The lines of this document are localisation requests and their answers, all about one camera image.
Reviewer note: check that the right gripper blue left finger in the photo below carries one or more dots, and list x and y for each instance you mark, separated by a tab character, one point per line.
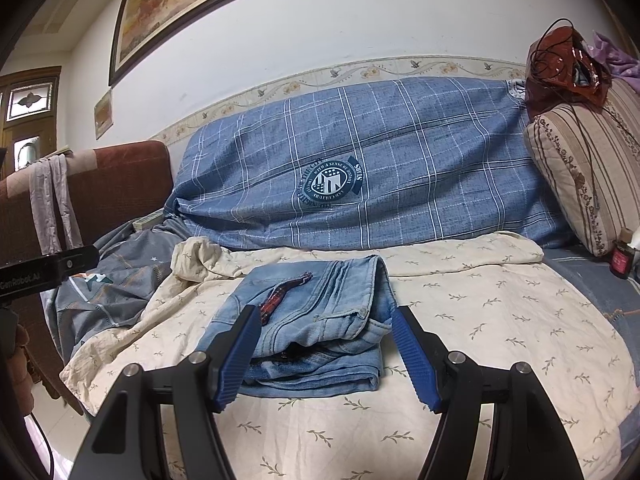
229	356

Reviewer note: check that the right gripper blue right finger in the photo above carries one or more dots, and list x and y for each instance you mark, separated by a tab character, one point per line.
424	357

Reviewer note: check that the blue denim jeans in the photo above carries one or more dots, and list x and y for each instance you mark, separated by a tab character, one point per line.
323	322

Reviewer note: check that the grey patterned pillowcase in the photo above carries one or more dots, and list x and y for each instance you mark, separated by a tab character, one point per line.
113	294

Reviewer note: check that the cream leaf-print bedsheet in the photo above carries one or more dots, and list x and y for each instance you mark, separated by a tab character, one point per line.
539	384

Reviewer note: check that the lilac cloth on headboard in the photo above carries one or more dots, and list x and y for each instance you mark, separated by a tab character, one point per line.
51	202

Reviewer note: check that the small green box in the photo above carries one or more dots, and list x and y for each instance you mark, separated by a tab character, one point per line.
148	221

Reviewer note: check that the blue plaid quilt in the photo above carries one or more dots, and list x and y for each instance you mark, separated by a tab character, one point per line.
369	166

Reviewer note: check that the small red bottle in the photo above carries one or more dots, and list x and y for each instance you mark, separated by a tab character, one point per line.
622	256

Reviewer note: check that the striped beige pillow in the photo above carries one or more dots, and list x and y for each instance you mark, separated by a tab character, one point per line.
590	159

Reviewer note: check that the purple cloth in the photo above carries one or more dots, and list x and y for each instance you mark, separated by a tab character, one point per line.
619	63

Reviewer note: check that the small wall picture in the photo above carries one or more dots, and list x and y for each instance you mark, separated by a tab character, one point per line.
103	115

